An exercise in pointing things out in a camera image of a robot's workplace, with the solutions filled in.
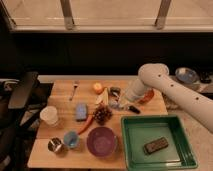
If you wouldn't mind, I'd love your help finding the white towel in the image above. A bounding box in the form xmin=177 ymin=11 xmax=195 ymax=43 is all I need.
xmin=109 ymin=100 xmax=124 ymax=110

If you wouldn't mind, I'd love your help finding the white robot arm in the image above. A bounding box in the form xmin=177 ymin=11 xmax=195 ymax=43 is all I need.
xmin=122 ymin=63 xmax=213 ymax=133

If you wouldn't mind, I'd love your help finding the red-brown bowl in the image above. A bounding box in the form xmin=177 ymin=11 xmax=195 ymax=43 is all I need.
xmin=139 ymin=90 xmax=154 ymax=103

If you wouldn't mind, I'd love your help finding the purple bowl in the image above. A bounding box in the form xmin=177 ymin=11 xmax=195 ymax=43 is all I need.
xmin=86 ymin=126 xmax=117 ymax=157

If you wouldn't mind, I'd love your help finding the small dark metal object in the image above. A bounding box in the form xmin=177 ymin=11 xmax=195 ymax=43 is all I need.
xmin=110 ymin=87 xmax=121 ymax=94

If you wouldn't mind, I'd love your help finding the orange fruit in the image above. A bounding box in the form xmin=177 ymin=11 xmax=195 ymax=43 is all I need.
xmin=93 ymin=83 xmax=104 ymax=94

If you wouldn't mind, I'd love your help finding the banana piece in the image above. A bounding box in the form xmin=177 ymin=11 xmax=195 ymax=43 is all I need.
xmin=95 ymin=88 xmax=109 ymax=105

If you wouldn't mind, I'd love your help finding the bunch of dark grapes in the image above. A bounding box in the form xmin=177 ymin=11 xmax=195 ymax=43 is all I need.
xmin=93 ymin=105 xmax=112 ymax=125

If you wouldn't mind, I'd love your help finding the silver fork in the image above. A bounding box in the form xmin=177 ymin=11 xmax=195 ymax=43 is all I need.
xmin=69 ymin=80 xmax=79 ymax=101

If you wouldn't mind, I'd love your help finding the orange carrot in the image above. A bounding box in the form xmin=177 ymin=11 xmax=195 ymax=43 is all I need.
xmin=77 ymin=115 xmax=93 ymax=135

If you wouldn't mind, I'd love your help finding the blue sponge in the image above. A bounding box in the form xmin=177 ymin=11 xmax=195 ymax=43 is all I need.
xmin=75 ymin=103 xmax=87 ymax=121

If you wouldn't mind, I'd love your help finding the white plastic cup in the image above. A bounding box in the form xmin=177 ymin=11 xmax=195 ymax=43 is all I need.
xmin=40 ymin=106 xmax=59 ymax=126

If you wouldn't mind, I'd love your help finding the blue cup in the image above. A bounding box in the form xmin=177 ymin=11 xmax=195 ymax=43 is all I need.
xmin=63 ymin=131 xmax=79 ymax=149

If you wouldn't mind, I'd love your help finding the green plastic tray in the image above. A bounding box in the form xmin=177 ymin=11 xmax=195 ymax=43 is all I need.
xmin=121 ymin=115 xmax=198 ymax=171

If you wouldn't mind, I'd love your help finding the silver metal cup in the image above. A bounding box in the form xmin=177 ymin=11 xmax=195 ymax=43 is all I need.
xmin=48 ymin=137 xmax=63 ymax=154

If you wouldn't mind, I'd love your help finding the dark brown sponge block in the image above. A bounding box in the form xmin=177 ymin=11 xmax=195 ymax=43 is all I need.
xmin=143 ymin=137 xmax=169 ymax=155

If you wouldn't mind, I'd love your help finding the grey blue dish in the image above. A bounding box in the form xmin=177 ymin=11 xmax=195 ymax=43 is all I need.
xmin=175 ymin=67 xmax=198 ymax=84

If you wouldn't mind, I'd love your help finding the black office chair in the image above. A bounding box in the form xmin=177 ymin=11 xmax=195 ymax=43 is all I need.
xmin=0 ymin=72 xmax=46 ymax=171

